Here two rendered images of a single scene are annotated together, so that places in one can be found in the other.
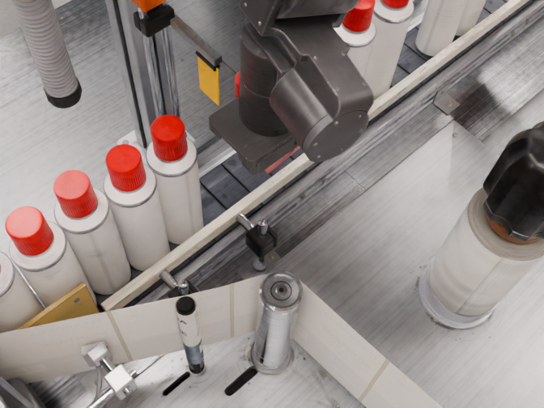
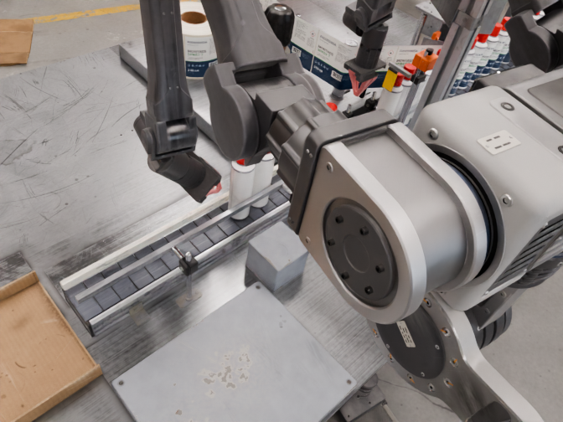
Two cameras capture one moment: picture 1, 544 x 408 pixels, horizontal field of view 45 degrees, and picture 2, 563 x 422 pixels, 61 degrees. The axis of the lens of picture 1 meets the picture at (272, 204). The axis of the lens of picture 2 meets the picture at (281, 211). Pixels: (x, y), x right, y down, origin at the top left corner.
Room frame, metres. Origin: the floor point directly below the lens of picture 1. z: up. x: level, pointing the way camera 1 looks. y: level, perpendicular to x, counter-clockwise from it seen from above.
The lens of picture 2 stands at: (1.50, -0.21, 1.75)
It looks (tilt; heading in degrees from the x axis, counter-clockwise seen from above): 48 degrees down; 176
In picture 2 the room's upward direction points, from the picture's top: 12 degrees clockwise
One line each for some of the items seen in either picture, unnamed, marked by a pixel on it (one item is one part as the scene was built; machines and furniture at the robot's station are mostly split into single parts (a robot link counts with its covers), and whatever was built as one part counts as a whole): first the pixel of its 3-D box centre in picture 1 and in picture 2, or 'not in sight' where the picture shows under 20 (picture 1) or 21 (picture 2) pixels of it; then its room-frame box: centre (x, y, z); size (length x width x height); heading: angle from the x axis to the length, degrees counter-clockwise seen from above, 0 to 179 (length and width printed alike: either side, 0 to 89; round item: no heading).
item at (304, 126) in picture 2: not in sight; (319, 152); (1.16, -0.16, 1.45); 0.09 x 0.08 x 0.12; 126
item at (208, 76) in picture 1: (208, 77); (389, 79); (0.42, 0.07, 1.09); 0.03 x 0.01 x 0.06; 47
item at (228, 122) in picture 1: (270, 99); (368, 56); (0.38, 0.01, 1.12); 0.10 x 0.07 x 0.07; 136
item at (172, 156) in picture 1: (176, 184); (387, 104); (0.36, 0.11, 0.98); 0.05 x 0.05 x 0.20
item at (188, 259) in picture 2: not in sight; (182, 270); (0.96, -0.34, 0.91); 0.07 x 0.03 x 0.16; 47
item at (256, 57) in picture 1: (278, 58); (373, 33); (0.37, 0.01, 1.18); 0.07 x 0.06 x 0.07; 35
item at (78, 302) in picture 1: (52, 329); not in sight; (0.20, 0.21, 0.94); 0.10 x 0.01 x 0.09; 137
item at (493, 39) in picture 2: not in sight; (482, 53); (-0.02, 0.46, 0.98); 0.05 x 0.05 x 0.20
